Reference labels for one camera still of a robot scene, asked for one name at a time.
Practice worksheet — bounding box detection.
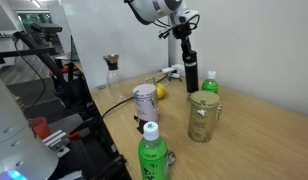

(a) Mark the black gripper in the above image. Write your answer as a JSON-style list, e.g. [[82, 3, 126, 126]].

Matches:
[[173, 23, 191, 54]]

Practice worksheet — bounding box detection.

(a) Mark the black bottle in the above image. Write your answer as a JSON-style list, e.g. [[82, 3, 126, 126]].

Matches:
[[183, 50, 199, 93]]

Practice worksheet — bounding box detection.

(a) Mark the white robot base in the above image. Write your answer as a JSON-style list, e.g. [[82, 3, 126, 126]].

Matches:
[[0, 79, 59, 180]]

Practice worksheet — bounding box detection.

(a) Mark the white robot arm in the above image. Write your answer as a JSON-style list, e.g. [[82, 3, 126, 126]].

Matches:
[[124, 0, 200, 54]]

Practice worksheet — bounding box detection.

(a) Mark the far green tea bottle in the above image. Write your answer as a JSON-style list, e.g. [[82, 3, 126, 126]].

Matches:
[[201, 70, 218, 93]]

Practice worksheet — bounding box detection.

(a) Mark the green tea bottle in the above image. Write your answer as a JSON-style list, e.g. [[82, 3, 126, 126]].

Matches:
[[201, 70, 218, 93], [138, 121, 169, 180]]

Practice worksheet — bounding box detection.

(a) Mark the near green tea bottle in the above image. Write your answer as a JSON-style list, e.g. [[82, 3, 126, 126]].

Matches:
[[138, 121, 169, 180]]

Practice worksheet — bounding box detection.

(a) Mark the white power adapter box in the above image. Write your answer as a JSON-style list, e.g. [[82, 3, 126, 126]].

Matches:
[[172, 64, 185, 76]]

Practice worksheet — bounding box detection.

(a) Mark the small white charger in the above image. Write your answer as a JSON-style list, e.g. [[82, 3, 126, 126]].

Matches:
[[161, 67, 175, 74]]

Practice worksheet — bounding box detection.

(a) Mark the small yellow pumpkin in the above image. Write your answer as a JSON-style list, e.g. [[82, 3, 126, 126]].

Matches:
[[156, 83, 166, 99]]

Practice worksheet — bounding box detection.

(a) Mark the pink lidded canister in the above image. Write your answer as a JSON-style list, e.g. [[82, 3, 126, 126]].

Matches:
[[133, 84, 158, 127]]

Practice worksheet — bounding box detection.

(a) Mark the gold lidded canister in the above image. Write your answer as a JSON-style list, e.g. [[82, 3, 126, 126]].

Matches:
[[188, 91, 220, 142]]

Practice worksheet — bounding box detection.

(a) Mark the glass carafe with black filter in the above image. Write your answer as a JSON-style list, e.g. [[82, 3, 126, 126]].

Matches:
[[103, 54, 126, 104]]

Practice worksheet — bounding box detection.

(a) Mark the white panel board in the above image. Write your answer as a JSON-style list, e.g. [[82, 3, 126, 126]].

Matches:
[[61, 0, 168, 89]]

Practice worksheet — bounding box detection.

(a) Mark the small silver metal disc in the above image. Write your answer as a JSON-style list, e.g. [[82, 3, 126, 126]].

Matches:
[[167, 150, 176, 165]]

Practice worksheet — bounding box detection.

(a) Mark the red cup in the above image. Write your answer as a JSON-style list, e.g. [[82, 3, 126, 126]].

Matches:
[[29, 117, 51, 139]]

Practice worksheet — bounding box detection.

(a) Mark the black cable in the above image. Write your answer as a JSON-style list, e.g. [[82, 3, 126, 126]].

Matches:
[[99, 73, 172, 125]]

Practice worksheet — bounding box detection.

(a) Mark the black camera on stand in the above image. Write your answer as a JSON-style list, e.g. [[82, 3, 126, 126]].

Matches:
[[13, 23, 63, 39]]

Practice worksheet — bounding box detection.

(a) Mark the aluminium bracket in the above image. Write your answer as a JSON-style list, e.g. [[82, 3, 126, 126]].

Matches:
[[43, 130, 70, 158]]

